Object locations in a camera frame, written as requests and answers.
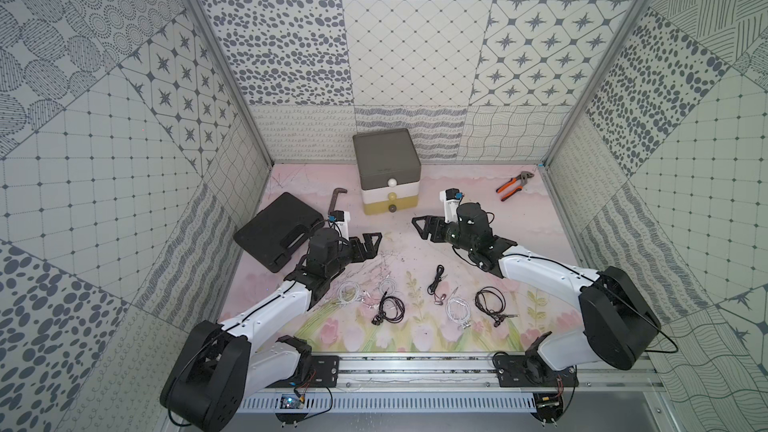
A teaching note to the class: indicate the white earphones middle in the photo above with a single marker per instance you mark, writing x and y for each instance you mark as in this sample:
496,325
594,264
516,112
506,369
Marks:
387,286

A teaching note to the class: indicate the black plastic tool case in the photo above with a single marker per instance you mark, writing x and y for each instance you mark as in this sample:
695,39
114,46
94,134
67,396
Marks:
277,231

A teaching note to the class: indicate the black earphones coil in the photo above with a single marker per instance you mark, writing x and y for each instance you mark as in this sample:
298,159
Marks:
491,302
390,309

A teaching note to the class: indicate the black earphones left coil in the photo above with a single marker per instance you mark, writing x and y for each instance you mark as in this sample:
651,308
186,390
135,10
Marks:
390,309

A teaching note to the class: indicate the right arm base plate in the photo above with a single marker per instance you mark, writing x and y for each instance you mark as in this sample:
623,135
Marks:
529,370

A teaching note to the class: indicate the yellow white drawer cabinet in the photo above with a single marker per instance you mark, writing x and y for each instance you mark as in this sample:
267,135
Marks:
389,170

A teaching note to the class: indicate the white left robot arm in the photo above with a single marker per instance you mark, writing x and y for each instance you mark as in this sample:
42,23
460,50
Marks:
221,364

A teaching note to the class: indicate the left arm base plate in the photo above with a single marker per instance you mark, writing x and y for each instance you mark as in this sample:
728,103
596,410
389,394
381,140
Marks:
318,370

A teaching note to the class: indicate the black earphones right coil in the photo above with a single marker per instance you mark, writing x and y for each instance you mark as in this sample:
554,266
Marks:
491,302

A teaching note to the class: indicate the dark grey hex wrench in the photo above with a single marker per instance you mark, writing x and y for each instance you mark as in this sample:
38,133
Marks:
334,199

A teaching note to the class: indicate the aluminium rail frame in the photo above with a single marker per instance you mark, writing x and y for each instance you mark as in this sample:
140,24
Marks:
384,382

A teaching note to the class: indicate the white earphones right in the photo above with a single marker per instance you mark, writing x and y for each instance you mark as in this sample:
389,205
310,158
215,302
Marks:
457,310

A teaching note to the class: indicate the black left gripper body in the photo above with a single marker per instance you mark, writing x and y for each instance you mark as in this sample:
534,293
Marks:
351,249

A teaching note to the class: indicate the white earphones left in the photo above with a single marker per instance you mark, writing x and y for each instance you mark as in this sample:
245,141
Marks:
350,292

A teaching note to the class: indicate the black earphones small bundle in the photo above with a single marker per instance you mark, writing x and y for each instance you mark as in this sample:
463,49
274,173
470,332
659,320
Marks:
438,277

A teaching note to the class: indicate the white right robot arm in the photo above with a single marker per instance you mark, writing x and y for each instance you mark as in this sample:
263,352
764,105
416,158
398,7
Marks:
618,325

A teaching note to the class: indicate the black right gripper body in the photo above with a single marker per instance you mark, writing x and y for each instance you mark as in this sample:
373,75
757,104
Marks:
453,237

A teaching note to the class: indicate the orange handled pliers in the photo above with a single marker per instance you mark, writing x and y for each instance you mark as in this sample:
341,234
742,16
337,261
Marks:
513,185

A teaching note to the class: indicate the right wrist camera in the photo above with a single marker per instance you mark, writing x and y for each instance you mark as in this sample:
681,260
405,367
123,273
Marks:
451,199

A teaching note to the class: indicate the white earphones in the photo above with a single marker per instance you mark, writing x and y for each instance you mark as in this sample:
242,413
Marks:
457,310
350,292
387,286

